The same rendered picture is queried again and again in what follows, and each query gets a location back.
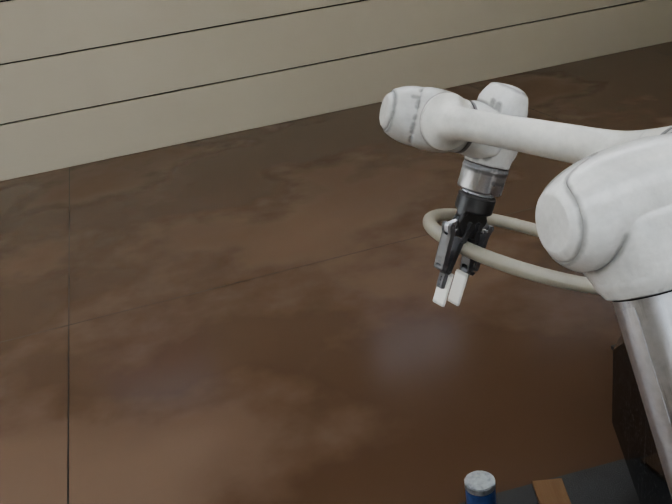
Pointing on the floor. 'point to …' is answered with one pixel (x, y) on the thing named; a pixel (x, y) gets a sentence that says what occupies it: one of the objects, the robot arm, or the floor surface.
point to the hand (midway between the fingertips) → (450, 288)
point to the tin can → (480, 488)
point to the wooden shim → (551, 491)
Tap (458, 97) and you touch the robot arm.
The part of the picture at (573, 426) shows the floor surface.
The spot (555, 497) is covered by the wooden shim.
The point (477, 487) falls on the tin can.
